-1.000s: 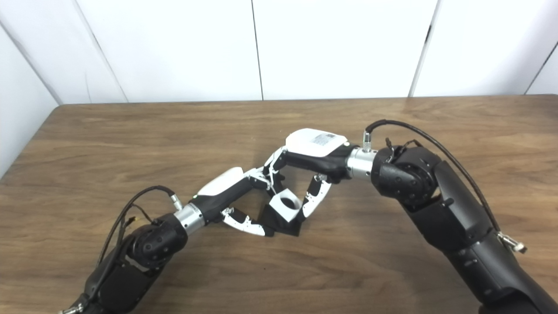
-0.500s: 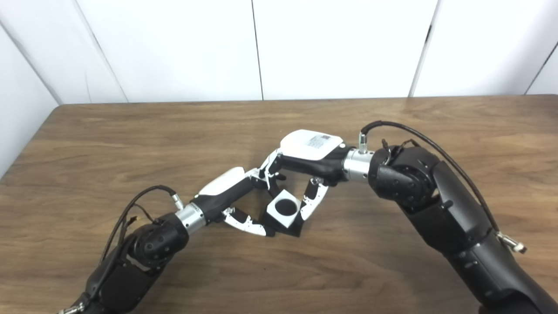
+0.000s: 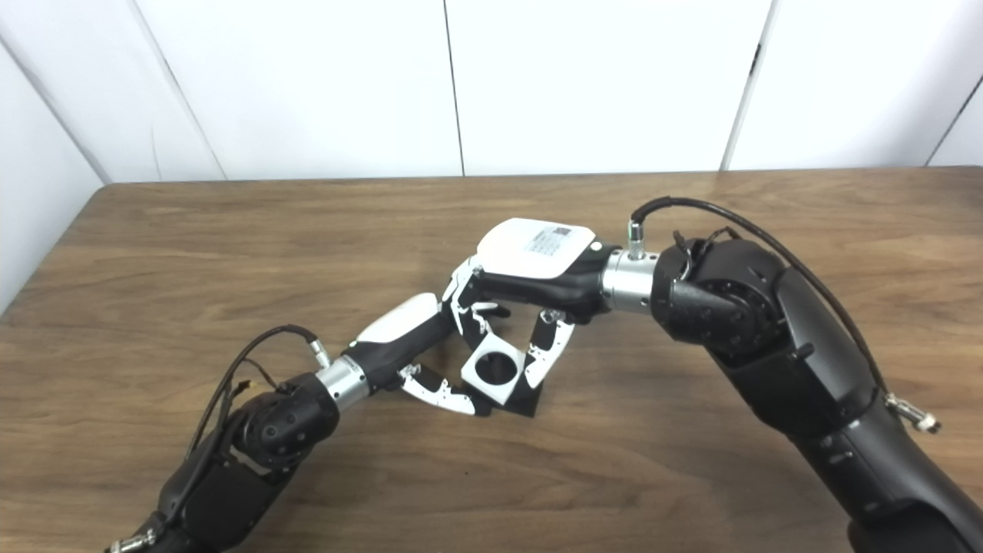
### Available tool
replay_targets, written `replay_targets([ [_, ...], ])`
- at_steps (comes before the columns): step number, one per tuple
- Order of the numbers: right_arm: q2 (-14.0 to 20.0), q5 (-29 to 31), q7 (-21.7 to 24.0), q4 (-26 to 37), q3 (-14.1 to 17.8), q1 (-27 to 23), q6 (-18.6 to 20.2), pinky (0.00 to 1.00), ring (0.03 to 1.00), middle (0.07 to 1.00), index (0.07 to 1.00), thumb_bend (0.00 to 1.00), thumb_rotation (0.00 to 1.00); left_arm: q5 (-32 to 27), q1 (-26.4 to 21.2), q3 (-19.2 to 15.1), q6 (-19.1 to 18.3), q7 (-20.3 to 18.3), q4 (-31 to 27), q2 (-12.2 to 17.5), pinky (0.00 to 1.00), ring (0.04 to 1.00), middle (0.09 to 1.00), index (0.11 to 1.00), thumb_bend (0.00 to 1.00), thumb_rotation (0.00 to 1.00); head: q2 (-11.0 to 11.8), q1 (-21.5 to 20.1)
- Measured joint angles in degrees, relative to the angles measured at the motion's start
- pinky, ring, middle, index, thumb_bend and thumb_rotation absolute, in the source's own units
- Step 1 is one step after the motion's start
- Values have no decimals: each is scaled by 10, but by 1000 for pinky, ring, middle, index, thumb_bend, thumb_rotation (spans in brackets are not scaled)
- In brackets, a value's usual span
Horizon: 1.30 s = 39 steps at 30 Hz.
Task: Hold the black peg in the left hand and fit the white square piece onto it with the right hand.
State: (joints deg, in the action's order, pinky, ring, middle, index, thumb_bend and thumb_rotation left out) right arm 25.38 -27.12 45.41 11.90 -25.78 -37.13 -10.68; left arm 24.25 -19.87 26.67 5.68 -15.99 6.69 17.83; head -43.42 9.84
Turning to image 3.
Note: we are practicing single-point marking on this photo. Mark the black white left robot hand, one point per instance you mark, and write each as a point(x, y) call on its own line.
point(399, 330)

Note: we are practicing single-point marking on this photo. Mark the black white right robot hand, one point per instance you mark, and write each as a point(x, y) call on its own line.
point(530, 257)

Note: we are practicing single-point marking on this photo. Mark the white square piece with hole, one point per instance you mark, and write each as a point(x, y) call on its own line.
point(480, 384)

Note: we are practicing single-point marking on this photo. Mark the black peg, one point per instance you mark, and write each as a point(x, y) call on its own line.
point(526, 403)

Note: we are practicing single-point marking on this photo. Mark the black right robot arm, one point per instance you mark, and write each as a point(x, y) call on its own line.
point(791, 369)

